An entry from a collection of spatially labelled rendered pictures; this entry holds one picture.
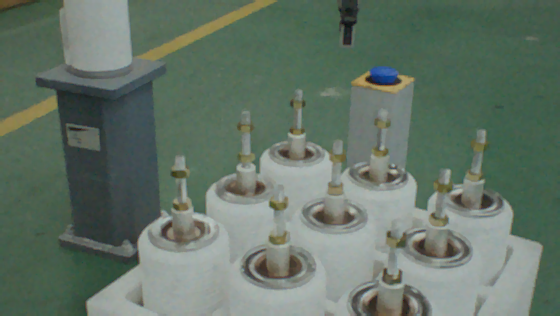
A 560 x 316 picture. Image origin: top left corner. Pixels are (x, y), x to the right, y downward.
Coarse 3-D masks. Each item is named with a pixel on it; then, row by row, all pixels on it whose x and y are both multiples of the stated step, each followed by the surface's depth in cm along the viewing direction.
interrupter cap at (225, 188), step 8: (232, 176) 85; (256, 176) 85; (264, 176) 85; (216, 184) 82; (224, 184) 83; (232, 184) 83; (256, 184) 83; (264, 184) 83; (272, 184) 83; (216, 192) 81; (224, 192) 81; (232, 192) 81; (240, 192) 81; (256, 192) 82; (264, 192) 81; (272, 192) 81; (224, 200) 80; (232, 200) 79; (240, 200) 79; (248, 200) 79; (256, 200) 79; (264, 200) 80
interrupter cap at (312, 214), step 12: (312, 204) 79; (324, 204) 79; (348, 204) 79; (360, 204) 78; (300, 216) 76; (312, 216) 76; (324, 216) 77; (348, 216) 77; (360, 216) 76; (312, 228) 74; (324, 228) 74; (336, 228) 74; (348, 228) 74; (360, 228) 74
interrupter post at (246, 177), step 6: (240, 168) 81; (246, 168) 81; (252, 168) 81; (240, 174) 80; (246, 174) 80; (252, 174) 81; (240, 180) 81; (246, 180) 81; (252, 180) 81; (240, 186) 81; (246, 186) 81; (252, 186) 81; (246, 192) 81
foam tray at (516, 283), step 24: (528, 240) 86; (384, 264) 81; (504, 264) 87; (528, 264) 81; (120, 288) 76; (480, 288) 77; (504, 288) 77; (528, 288) 83; (96, 312) 74; (120, 312) 72; (144, 312) 72; (216, 312) 72; (480, 312) 73; (504, 312) 73; (528, 312) 89
